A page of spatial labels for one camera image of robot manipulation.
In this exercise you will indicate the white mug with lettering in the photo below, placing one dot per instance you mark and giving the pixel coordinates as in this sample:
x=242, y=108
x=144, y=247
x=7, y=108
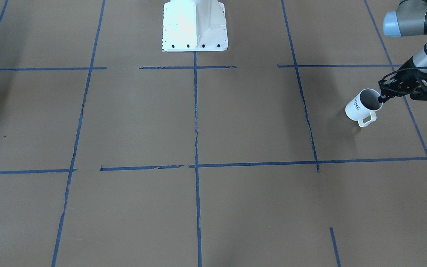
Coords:
x=363, y=107

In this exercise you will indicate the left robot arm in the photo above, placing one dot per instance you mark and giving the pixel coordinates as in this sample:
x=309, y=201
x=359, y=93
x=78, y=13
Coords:
x=409, y=19

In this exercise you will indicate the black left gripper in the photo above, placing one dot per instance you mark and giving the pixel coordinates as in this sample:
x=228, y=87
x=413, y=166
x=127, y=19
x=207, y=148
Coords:
x=405, y=80

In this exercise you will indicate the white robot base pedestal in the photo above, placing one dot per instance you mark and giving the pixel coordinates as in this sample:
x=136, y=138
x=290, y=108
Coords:
x=194, y=25

